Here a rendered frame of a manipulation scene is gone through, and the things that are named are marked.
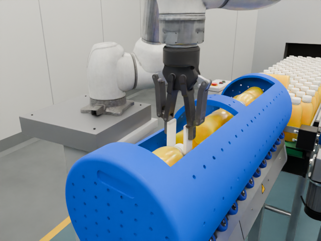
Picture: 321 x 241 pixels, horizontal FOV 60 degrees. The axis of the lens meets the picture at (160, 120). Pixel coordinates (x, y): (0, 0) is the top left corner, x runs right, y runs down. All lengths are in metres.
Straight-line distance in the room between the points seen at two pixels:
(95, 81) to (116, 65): 0.10
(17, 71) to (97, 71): 2.52
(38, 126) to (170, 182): 0.79
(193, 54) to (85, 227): 0.41
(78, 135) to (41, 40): 2.84
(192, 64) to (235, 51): 5.12
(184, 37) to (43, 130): 0.76
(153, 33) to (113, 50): 0.17
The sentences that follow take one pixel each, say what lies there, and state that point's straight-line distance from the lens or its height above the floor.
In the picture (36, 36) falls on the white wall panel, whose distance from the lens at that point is 3.75.
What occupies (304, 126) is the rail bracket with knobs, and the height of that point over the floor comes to 1.00.
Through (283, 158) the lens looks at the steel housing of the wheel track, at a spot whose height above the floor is 0.86.
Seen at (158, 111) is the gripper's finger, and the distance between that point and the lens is 0.63.
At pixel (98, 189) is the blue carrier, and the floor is 1.16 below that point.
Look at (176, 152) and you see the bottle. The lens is 0.59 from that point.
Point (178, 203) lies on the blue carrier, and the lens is 0.46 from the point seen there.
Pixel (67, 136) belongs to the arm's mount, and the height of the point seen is 1.04.
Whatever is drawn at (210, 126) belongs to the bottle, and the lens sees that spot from 0.74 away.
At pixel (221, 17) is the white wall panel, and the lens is 5.71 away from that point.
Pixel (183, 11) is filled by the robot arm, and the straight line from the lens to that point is 0.53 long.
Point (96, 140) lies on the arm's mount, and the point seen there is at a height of 1.05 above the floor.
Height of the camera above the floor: 1.45
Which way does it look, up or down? 21 degrees down
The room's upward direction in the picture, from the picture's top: straight up
